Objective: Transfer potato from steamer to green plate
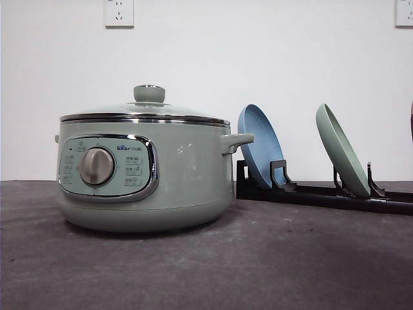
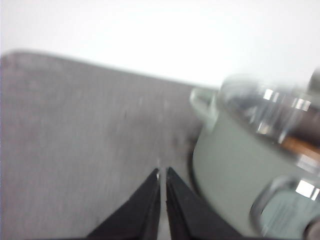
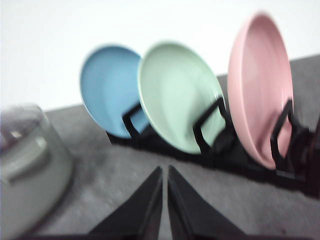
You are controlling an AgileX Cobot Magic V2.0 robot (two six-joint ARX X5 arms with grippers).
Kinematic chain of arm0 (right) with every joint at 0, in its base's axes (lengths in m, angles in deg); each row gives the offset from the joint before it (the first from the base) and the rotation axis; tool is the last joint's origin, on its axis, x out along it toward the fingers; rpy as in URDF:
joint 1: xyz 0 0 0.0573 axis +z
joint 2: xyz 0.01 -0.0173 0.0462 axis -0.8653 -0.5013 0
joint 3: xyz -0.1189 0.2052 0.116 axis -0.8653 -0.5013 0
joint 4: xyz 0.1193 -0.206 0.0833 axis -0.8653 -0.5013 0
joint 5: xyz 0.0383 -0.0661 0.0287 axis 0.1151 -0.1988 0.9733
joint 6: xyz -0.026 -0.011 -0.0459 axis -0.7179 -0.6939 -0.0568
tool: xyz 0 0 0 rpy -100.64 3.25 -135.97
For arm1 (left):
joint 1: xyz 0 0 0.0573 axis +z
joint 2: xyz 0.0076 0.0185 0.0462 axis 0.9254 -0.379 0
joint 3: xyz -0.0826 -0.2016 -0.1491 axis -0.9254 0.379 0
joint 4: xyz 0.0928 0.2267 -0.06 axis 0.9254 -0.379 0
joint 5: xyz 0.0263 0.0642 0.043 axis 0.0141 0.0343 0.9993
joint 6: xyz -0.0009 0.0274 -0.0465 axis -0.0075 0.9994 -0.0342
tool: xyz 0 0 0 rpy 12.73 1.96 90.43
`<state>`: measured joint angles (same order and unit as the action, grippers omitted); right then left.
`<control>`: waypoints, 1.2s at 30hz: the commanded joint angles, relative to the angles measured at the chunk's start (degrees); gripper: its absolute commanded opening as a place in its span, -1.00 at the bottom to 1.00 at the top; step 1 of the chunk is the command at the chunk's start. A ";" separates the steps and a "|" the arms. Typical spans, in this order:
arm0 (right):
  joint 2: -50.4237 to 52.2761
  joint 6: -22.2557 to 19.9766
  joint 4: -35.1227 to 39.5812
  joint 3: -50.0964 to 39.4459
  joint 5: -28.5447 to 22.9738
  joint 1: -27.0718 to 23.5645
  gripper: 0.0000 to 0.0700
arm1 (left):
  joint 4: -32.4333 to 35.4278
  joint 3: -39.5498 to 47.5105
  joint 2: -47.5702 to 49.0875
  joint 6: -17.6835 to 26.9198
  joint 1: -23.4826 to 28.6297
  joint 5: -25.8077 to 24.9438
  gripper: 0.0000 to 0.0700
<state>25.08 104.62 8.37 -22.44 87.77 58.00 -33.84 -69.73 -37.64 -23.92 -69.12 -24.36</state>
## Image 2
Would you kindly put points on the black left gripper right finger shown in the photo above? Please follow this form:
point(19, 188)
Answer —
point(191, 216)

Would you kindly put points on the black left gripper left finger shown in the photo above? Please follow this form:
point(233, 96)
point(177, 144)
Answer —
point(138, 217)

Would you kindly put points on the glass steamer lid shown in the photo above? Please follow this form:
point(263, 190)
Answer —
point(288, 111)

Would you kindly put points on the green electric steamer pot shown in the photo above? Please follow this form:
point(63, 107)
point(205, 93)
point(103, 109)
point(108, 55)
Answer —
point(256, 158)

